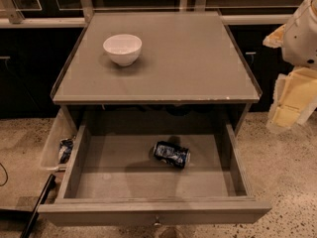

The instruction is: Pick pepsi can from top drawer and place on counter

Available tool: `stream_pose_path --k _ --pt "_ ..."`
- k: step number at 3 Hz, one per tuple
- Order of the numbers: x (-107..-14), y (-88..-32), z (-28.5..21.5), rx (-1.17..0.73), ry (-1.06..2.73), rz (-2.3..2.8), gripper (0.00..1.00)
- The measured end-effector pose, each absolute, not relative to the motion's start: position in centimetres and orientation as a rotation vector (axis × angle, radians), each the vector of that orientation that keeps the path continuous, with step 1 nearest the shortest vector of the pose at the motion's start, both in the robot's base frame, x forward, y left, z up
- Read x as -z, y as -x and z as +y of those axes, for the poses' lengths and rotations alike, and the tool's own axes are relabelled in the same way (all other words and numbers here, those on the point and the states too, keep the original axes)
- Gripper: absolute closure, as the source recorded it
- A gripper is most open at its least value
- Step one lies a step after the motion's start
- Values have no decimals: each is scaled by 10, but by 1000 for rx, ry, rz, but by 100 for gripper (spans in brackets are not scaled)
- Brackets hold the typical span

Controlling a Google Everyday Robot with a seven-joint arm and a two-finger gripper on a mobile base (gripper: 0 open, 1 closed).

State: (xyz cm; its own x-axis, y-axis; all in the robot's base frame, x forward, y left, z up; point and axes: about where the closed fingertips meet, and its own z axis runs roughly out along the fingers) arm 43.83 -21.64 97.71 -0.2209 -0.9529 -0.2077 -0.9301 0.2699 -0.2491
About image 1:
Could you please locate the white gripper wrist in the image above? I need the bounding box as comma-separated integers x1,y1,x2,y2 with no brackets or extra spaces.
263,0,317,134

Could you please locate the blue pepsi can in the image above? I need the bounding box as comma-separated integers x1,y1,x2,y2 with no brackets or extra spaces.
153,141,190,169

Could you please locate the grey cabinet counter unit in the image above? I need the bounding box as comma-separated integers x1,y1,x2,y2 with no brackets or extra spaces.
52,12,262,129

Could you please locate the small metal drawer knob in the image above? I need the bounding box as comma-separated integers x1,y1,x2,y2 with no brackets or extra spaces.
154,215,161,227

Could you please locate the open grey top drawer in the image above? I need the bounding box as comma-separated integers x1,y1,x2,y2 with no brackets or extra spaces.
39,112,271,226

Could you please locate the white ceramic bowl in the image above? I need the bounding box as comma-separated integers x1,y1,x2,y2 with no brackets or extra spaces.
103,34,143,66

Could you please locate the blue snack bag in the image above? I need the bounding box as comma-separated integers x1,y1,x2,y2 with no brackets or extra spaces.
58,138,74,164

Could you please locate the clear plastic side bin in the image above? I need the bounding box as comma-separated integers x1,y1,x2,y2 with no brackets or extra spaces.
40,108,77,172

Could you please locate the black bar on floor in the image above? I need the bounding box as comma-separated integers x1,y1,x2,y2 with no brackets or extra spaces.
20,174,55,238

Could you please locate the metal railing frame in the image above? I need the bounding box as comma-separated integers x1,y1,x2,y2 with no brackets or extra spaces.
0,0,303,28

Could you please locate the dark cabinet left handle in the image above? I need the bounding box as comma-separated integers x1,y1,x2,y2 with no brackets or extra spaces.
0,56,10,60

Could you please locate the black cable on floor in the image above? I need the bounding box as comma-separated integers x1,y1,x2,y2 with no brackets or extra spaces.
0,162,10,187

